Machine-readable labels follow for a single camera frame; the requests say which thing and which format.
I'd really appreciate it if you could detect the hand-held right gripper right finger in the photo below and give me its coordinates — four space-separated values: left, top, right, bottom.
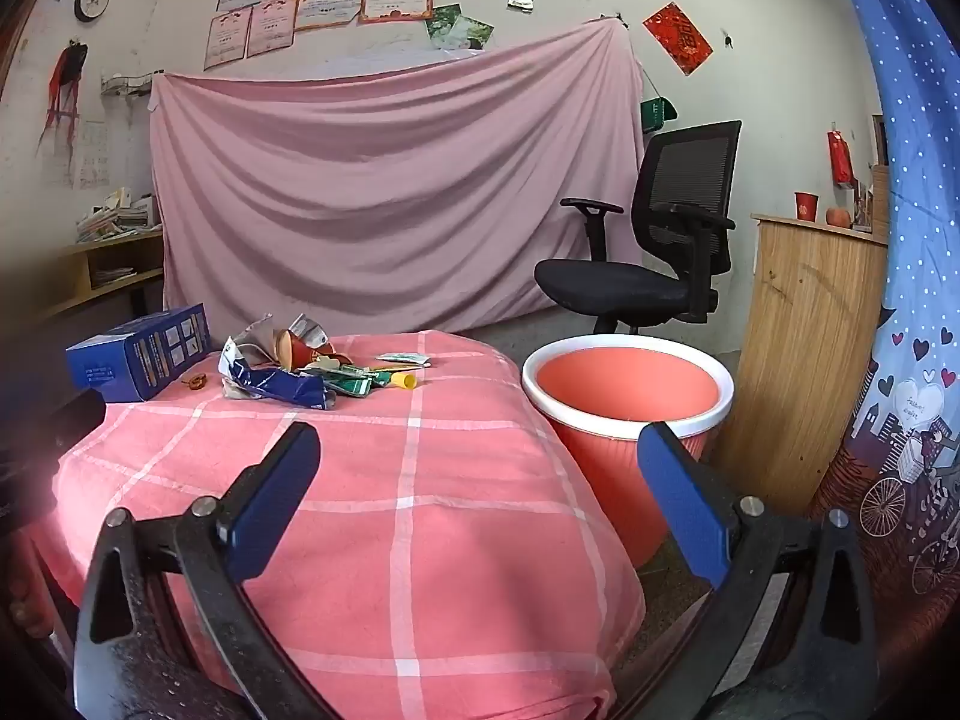
622 421 880 720

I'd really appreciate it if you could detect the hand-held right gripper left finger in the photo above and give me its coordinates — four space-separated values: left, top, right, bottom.
71 422 331 720

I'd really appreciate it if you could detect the orange bin with white rim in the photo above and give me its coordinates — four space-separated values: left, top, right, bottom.
522 337 734 571

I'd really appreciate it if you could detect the green packet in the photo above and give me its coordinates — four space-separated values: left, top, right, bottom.
319 364 387 397

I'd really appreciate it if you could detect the blue cardboard box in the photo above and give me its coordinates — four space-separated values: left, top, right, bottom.
66 304 209 402

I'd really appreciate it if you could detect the blue snack wrapper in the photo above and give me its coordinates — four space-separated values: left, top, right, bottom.
222 364 336 411

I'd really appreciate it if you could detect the wooden shelf desk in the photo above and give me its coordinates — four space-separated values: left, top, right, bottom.
30 229 166 323

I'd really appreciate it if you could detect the wooden cabinet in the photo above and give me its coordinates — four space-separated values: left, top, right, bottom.
712 211 890 518

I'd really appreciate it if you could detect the stack of books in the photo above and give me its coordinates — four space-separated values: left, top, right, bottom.
73 187 162 245

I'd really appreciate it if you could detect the black office chair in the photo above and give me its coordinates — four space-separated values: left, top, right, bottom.
534 120 743 337

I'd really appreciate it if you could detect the pink hanging sheet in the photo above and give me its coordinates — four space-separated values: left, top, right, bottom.
148 15 647 342

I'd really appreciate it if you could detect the red and black hanging ornament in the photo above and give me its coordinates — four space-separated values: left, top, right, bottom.
37 41 89 158

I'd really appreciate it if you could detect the red hanging bag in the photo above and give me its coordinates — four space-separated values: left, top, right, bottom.
827 122 856 187

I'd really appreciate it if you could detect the blue printed curtain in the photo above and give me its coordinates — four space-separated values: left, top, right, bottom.
814 0 960 691

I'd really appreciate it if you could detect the paper wall calendar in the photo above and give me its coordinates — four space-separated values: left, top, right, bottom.
75 120 112 190

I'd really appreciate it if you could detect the wire wall rack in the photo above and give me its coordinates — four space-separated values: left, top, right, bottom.
101 71 162 98

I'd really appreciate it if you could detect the red paper wall decoration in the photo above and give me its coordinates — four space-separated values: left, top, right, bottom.
643 1 713 77

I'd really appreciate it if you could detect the group of wall certificates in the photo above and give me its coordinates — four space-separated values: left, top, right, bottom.
204 0 487 70

